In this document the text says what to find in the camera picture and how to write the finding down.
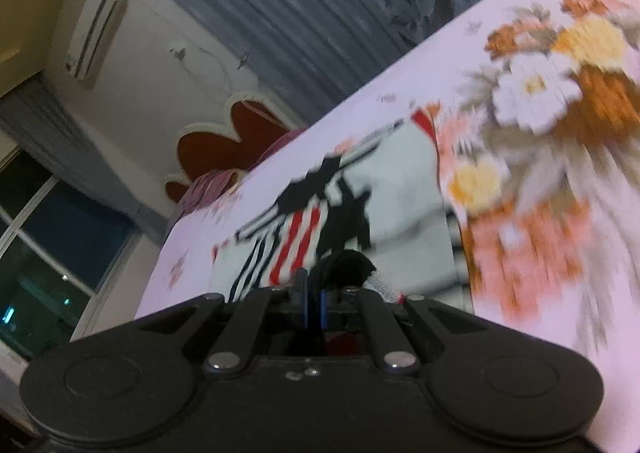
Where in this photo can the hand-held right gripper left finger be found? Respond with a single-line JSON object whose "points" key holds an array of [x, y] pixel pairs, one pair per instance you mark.
{"points": [[300, 294]]}

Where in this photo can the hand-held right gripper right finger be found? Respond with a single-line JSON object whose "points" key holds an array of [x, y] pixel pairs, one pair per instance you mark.
{"points": [[324, 307]]}

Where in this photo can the striped knit sweater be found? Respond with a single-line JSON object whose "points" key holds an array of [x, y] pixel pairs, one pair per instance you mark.
{"points": [[400, 193]]}

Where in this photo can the purple grey pillow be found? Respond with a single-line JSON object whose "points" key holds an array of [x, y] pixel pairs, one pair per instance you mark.
{"points": [[210, 190]]}

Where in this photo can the red and white headboard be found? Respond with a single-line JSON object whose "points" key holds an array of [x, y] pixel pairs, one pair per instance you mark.
{"points": [[225, 143]]}

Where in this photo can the pink floral bed sheet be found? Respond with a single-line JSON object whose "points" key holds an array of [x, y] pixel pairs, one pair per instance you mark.
{"points": [[550, 258]]}

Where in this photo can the window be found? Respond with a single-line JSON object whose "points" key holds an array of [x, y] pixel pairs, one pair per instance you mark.
{"points": [[45, 258]]}

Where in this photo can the blue grey side curtain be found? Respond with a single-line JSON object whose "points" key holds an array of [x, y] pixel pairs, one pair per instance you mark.
{"points": [[75, 158]]}

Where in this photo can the white air conditioner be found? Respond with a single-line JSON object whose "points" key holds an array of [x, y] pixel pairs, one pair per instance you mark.
{"points": [[95, 33]]}

